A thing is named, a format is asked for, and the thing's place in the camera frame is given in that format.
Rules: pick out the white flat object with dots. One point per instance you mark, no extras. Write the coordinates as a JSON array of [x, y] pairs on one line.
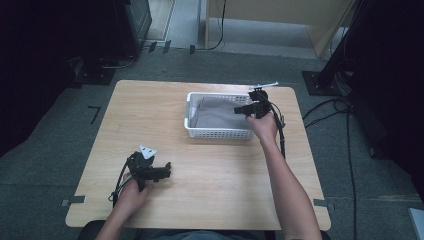
[[418, 223]]

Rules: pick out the person's right hand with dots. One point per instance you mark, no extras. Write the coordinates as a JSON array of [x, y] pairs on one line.
[[265, 128]]

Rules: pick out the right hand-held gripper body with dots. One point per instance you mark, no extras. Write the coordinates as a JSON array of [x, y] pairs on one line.
[[260, 100]]

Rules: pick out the grey tape strip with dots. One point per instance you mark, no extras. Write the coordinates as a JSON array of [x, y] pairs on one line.
[[324, 203], [74, 200]]

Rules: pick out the person's lap in dark clothing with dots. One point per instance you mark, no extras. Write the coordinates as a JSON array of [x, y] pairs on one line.
[[186, 235]]

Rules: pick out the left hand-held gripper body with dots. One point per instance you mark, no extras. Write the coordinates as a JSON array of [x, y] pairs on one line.
[[141, 168]]

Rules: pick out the grey cloth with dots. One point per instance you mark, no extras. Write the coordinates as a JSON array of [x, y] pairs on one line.
[[220, 115]]

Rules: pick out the dark curtain with stand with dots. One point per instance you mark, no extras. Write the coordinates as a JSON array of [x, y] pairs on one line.
[[393, 66]]

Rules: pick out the white perforated plastic basket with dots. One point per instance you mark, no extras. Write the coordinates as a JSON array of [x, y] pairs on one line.
[[216, 134]]

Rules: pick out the dark floor tape piece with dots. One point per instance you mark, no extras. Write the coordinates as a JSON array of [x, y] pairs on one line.
[[192, 49], [152, 46], [166, 46]]

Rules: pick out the person's left hand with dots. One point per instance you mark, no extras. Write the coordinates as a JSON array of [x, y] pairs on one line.
[[130, 200]]

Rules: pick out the light wooden furniture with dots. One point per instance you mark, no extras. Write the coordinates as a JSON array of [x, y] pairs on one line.
[[300, 13]]

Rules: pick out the black cabinet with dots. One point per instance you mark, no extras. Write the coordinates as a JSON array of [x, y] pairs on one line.
[[133, 23]]

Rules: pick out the black stand base plate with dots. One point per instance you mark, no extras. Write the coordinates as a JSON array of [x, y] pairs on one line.
[[320, 83]]

